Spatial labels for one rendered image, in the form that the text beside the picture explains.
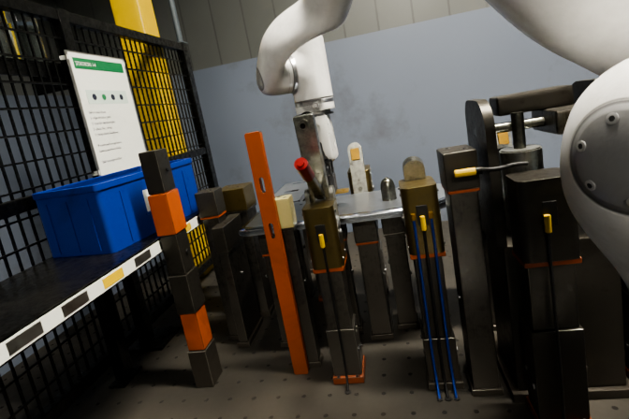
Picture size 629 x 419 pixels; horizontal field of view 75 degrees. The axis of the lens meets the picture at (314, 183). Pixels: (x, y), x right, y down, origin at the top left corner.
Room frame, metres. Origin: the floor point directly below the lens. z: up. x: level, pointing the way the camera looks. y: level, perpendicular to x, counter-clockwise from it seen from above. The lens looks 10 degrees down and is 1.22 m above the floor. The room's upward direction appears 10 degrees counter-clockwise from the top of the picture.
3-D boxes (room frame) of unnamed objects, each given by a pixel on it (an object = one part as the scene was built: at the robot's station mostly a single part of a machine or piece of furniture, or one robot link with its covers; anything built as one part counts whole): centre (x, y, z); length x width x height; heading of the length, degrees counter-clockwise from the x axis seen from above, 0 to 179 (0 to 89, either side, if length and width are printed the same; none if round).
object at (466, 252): (0.64, -0.23, 0.91); 0.07 x 0.05 x 0.42; 169
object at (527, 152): (0.63, -0.35, 0.95); 0.18 x 0.13 x 0.49; 79
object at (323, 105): (0.90, -0.03, 1.23); 0.09 x 0.08 x 0.03; 170
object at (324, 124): (0.90, -0.03, 1.16); 0.10 x 0.07 x 0.11; 170
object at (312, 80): (0.90, -0.03, 1.31); 0.09 x 0.08 x 0.13; 113
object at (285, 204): (0.79, 0.07, 0.88); 0.04 x 0.04 x 0.37; 79
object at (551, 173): (0.53, -0.30, 0.89); 0.09 x 0.08 x 0.38; 169
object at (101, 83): (1.10, 0.49, 1.30); 0.23 x 0.02 x 0.31; 169
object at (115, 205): (0.89, 0.41, 1.10); 0.30 x 0.17 x 0.13; 161
